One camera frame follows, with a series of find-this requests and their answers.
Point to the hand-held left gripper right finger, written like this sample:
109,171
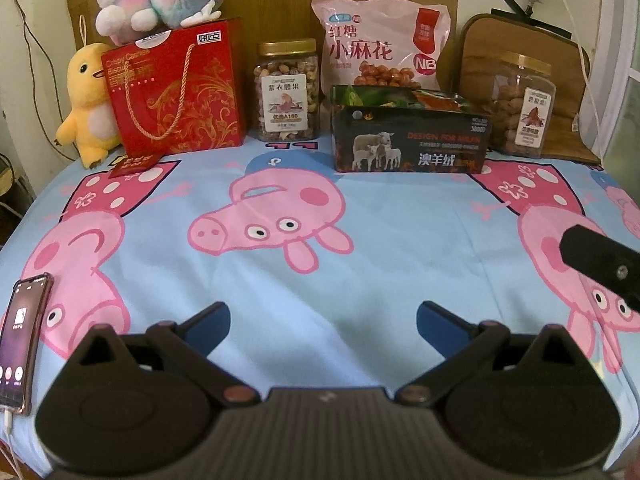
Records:
437,321

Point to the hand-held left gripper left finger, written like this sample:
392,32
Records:
212,322

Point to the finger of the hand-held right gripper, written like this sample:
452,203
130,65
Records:
600,260

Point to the black cardboard box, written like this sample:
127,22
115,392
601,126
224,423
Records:
415,140

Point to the red snack packet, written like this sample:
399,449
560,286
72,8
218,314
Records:
440,101

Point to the dark green foil snack packet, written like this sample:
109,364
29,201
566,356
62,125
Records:
370,96

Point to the printed blue blanket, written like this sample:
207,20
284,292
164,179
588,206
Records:
375,250

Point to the pecan jar with gold lid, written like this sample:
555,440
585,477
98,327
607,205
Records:
510,110

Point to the red card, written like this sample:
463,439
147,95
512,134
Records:
132,166

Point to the frosted glass window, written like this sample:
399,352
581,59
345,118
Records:
622,85

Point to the smartphone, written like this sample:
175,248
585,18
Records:
22,340

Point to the red gift box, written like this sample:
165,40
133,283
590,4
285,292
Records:
200,100

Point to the cashew jar with gold lid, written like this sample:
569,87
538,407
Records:
287,110

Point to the yellow plush duck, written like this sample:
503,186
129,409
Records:
90,105

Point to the brown cushion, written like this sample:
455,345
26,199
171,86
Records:
480,40

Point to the pink snack bag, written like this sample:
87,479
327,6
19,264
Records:
380,40

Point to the wooden headboard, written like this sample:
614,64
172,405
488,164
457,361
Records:
280,0

